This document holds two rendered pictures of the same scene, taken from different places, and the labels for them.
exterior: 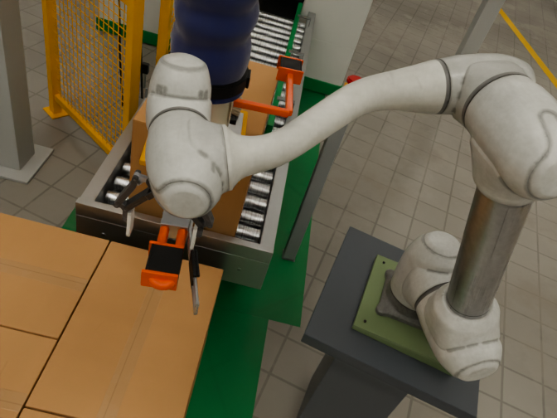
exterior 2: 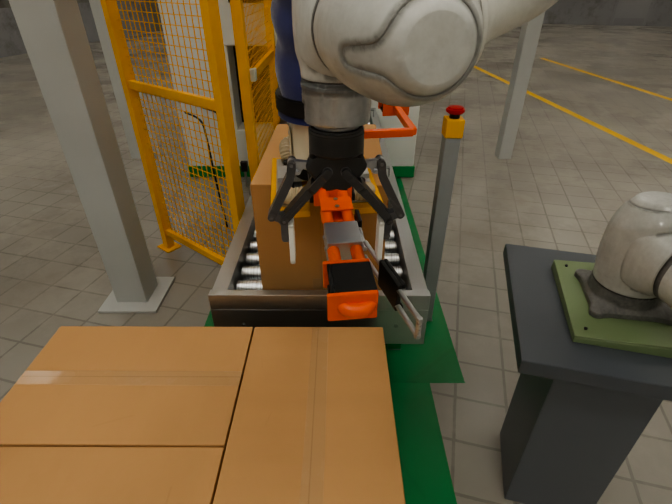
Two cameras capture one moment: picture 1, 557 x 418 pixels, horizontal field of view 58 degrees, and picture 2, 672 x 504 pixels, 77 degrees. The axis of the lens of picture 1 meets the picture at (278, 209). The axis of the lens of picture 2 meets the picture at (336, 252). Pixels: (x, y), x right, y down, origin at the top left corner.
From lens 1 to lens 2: 0.50 m
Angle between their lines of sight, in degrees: 10
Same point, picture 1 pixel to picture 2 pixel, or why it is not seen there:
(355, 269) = (537, 281)
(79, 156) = (199, 277)
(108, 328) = (279, 419)
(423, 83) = not seen: outside the picture
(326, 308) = (530, 326)
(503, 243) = not seen: outside the picture
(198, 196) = (462, 19)
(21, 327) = (178, 442)
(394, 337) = (631, 337)
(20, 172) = (147, 303)
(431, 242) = (647, 202)
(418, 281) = (650, 253)
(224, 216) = not seen: hidden behind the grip
